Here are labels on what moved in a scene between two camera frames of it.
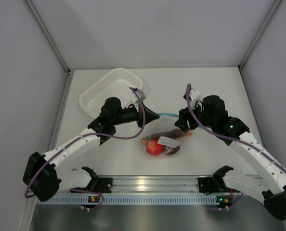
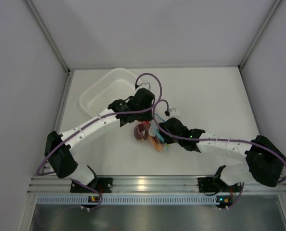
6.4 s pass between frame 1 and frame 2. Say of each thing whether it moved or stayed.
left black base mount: stayed
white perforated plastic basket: stayed
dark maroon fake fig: moved
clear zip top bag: moved
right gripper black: moved
